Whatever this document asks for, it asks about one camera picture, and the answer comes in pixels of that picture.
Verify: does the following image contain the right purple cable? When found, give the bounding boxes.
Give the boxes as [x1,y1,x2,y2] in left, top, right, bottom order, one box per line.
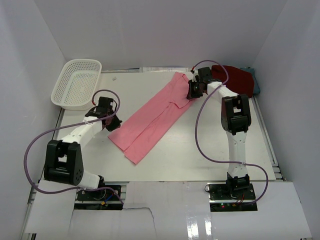
[191,59,269,206]

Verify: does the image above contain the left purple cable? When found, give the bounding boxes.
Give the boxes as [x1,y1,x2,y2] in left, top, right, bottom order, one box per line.
[23,89,125,205]

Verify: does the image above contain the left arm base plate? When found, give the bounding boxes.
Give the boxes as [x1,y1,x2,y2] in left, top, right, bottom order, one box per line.
[74,185,123,211]

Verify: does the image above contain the purple cable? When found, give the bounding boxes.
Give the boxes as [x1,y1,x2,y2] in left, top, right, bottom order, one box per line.
[23,89,125,205]
[191,59,269,206]

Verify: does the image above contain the pink t shirt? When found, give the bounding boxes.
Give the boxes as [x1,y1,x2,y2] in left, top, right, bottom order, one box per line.
[108,72,192,165]

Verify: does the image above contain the papers at back edge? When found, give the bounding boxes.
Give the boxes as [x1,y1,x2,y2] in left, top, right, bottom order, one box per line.
[139,67,190,73]

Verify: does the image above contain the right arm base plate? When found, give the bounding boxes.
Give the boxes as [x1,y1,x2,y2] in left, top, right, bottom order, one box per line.
[204,183,258,213]

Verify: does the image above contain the folded dark red t shirt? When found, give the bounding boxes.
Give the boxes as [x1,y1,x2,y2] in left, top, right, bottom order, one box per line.
[211,65,254,98]

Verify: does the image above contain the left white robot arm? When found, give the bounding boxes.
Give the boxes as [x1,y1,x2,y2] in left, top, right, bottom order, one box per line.
[44,96,122,200]

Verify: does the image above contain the white plastic mesh basket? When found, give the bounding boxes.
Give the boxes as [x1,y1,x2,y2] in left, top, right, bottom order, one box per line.
[50,59,102,111]

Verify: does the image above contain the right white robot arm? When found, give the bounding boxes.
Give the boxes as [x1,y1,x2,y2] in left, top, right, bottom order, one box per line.
[186,67,252,200]

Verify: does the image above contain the folded teal t shirt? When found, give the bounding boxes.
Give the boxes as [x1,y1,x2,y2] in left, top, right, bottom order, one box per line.
[240,67,261,95]

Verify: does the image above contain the white paper sheet front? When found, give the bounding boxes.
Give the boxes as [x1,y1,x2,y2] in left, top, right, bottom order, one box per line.
[24,181,312,240]

